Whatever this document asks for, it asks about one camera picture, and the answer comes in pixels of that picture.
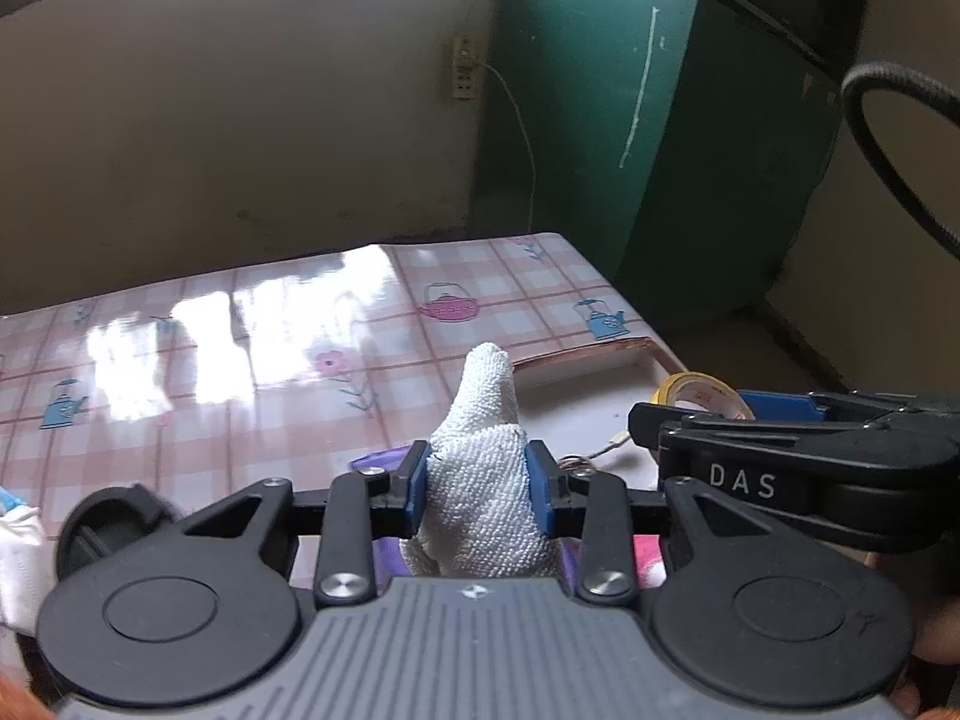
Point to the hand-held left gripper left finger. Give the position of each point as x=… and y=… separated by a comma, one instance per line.
x=411, y=491

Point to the yellow tape roll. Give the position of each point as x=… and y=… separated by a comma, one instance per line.
x=697, y=388

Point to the white towel cloth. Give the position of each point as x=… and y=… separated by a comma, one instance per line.
x=480, y=480

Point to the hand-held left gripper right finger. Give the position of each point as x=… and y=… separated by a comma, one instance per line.
x=540, y=491

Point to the person's right hand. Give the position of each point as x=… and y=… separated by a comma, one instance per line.
x=937, y=637

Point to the checked teapot print tablecloth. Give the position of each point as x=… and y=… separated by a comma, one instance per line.
x=262, y=337

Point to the green door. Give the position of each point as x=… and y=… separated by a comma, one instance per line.
x=675, y=127

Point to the wall socket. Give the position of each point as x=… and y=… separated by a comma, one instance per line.
x=465, y=67

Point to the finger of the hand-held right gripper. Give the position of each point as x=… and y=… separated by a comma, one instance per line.
x=750, y=431
x=780, y=405

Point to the purple tissue pack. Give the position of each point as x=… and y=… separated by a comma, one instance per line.
x=390, y=566

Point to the cardboard box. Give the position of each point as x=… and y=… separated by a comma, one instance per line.
x=585, y=397

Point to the pink fuzzy cloth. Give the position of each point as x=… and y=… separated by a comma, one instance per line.
x=649, y=562

